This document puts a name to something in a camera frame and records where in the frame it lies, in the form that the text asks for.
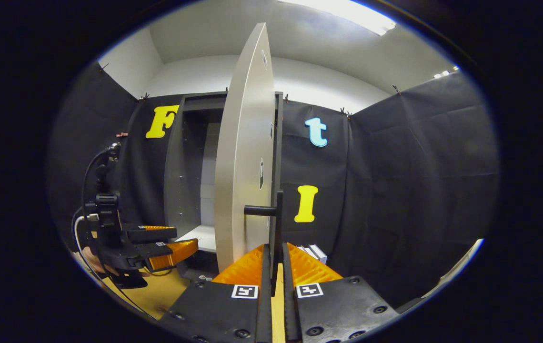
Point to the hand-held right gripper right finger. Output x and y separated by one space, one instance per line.
289 309

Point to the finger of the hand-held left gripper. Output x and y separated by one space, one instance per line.
144 250
150 235

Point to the grey cabinet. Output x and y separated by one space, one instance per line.
174 190

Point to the black backdrop cloth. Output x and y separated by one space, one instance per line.
419 190

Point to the small ceiling light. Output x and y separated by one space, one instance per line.
444 74

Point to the beige cabinet door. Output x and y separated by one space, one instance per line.
245 166

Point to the white cabinet shelf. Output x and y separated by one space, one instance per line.
200 237

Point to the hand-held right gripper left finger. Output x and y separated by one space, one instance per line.
266 309

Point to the long ceiling light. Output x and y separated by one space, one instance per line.
347 14

